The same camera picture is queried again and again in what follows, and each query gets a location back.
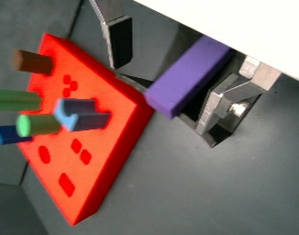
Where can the red foam peg board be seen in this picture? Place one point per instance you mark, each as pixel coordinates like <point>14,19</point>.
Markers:
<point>78,163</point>

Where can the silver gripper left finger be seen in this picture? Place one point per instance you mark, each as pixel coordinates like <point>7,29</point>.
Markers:
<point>117,28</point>

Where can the dark blue peg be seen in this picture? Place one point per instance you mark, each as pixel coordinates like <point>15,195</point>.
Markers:
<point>10,136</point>

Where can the purple rectangle block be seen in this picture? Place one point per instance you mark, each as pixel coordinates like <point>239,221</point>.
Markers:
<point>187,76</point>

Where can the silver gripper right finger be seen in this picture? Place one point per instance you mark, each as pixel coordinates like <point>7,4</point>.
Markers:
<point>233,96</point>

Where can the green star peg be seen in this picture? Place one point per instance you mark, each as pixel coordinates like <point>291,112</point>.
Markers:
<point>19,100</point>

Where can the light blue notched peg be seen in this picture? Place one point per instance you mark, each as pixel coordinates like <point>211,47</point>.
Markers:
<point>78,114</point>

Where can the brown cylinder peg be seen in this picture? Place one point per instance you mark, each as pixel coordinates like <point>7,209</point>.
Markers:
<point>27,61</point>

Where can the green cylinder peg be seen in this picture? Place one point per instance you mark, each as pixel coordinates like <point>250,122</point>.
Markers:
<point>31,125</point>

